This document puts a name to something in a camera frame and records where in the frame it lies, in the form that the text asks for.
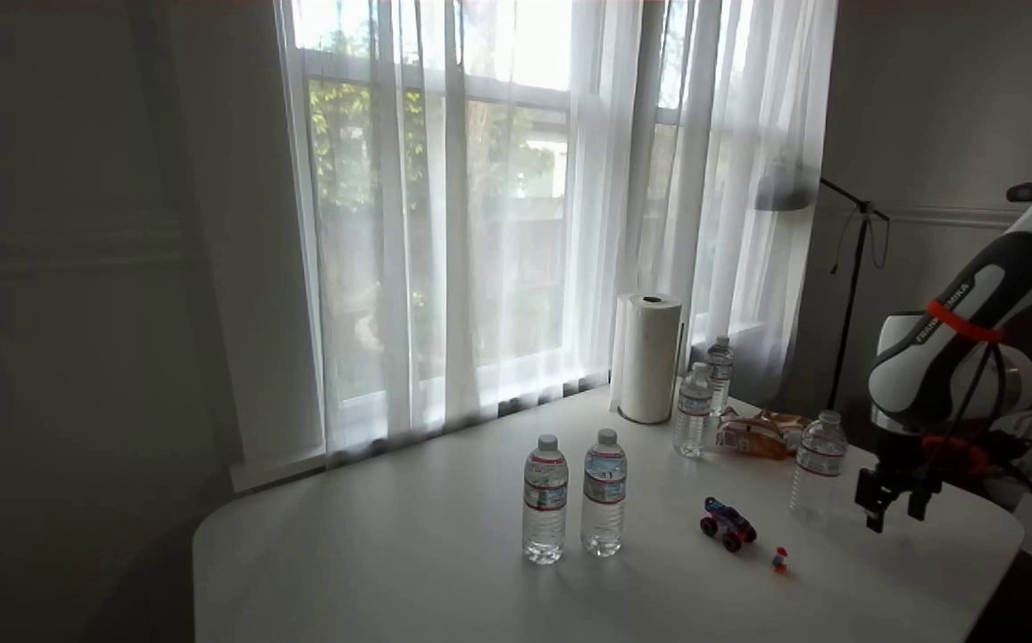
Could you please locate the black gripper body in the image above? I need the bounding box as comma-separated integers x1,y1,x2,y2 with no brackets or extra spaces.
871,438,948,490

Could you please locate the white sheer curtain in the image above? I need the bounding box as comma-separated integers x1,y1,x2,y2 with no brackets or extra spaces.
269,0,841,461

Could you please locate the white paper towel roll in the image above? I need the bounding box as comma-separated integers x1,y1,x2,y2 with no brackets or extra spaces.
612,290,685,429

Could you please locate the open clear water bottle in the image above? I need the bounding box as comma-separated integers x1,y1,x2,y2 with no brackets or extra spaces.
794,407,851,518

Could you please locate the red cable clip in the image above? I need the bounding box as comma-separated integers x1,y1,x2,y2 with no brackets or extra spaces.
922,298,1012,351

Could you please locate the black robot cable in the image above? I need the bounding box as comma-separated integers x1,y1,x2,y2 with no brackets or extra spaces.
947,337,1032,502

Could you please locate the blue red toy car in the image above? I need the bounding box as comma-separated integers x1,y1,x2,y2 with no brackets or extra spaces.
697,493,760,556

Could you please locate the clear plastic bag with items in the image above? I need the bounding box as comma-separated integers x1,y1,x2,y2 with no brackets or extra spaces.
714,404,808,463

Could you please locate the capped clear water bottle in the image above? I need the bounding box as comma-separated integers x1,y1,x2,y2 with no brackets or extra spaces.
577,424,632,566
702,337,738,415
522,433,570,571
672,358,719,463

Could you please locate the wrist camera with red mount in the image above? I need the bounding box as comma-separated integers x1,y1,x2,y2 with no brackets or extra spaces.
919,429,991,477

